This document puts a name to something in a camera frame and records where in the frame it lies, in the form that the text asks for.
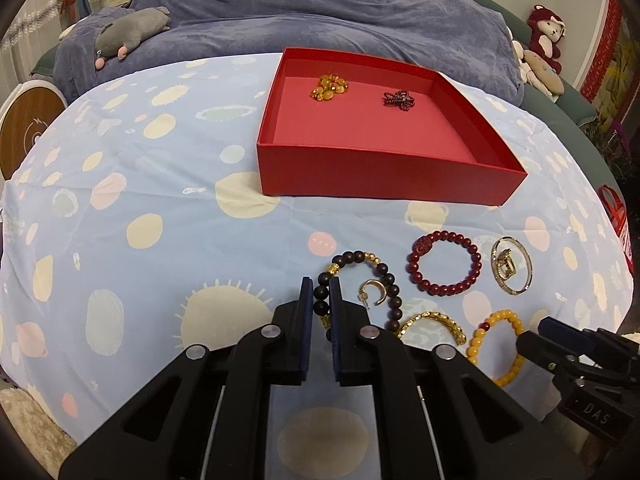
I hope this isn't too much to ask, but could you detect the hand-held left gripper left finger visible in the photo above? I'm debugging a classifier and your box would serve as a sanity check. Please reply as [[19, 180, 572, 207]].
[[59, 277, 314, 480]]

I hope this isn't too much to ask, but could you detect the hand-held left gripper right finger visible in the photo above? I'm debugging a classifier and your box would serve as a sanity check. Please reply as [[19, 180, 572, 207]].
[[327, 277, 586, 480]]

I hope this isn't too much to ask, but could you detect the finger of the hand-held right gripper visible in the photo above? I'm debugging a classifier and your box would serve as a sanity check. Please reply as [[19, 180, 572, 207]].
[[516, 332, 583, 375], [537, 316, 601, 356]]

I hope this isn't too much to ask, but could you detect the dark wooden bead bracelet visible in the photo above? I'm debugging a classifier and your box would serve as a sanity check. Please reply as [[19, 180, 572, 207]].
[[313, 251, 403, 343]]

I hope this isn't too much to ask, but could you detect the yellow round bead bracelet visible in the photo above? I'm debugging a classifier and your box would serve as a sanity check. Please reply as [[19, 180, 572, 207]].
[[466, 310, 527, 387]]

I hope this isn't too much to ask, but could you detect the thin gold bangle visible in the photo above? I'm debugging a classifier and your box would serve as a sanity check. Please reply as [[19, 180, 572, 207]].
[[491, 235, 534, 296]]

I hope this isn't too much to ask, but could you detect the red bead bracelet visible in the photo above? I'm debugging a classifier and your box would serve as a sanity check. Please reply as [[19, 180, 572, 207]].
[[406, 230, 483, 297]]

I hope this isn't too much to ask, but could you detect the gold chain bracelet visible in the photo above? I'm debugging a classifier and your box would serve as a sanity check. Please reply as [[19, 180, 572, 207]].
[[397, 311, 468, 346]]

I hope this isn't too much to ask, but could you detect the red cardboard box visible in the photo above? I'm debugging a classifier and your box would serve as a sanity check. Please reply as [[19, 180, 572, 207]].
[[256, 47, 528, 207]]

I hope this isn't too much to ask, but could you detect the red gift bag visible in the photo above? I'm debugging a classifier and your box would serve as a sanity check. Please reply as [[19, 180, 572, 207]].
[[597, 184, 633, 271]]

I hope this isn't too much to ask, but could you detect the blue spotted bed sheet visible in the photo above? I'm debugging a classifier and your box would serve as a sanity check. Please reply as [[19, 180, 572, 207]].
[[0, 52, 633, 446]]

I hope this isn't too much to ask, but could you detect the potted plant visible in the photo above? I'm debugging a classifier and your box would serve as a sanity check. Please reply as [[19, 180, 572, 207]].
[[582, 35, 640, 181]]

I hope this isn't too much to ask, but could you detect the green sofa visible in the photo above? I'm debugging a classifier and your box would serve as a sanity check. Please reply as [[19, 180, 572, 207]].
[[472, 0, 621, 201]]

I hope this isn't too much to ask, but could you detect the beige plush toy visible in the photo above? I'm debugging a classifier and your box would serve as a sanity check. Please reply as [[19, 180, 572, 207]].
[[511, 40, 566, 98]]

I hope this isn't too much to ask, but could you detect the red monkey plush toy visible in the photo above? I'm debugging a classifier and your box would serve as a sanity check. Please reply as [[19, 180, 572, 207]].
[[526, 4, 568, 75]]

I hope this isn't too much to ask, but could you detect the beige fuzzy rug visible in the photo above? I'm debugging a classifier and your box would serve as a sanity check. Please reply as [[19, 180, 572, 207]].
[[0, 387, 76, 480]]

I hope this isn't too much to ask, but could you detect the purple-blue plush blanket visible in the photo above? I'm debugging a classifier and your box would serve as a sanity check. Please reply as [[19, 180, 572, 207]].
[[52, 0, 526, 106]]

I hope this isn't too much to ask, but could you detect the round wooden white-rimmed device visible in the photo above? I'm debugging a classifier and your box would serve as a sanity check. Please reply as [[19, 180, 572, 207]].
[[0, 77, 68, 181]]

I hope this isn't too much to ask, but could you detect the grey plush toy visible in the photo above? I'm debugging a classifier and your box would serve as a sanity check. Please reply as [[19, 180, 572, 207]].
[[95, 6, 172, 68]]

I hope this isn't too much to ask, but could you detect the dark red garnet bracelet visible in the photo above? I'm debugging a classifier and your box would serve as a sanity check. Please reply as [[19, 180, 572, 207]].
[[382, 89, 418, 113]]

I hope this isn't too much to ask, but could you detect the yellow crystal bead bracelet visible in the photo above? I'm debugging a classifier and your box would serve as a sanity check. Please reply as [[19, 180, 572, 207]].
[[310, 74, 351, 102]]

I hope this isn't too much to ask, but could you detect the red wall banner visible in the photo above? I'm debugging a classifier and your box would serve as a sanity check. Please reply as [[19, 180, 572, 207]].
[[582, 0, 623, 101]]

